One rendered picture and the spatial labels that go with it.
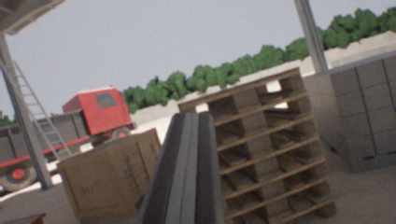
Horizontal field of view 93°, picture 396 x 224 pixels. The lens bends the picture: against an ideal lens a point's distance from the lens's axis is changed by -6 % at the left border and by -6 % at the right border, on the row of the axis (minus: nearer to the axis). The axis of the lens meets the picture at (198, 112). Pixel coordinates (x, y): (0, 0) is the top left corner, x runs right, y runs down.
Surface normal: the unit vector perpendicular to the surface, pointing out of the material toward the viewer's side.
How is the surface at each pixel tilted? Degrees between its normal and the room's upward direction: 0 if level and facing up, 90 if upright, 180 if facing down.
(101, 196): 90
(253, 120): 90
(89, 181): 90
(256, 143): 90
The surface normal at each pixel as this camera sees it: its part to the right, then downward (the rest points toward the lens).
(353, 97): -0.28, 0.14
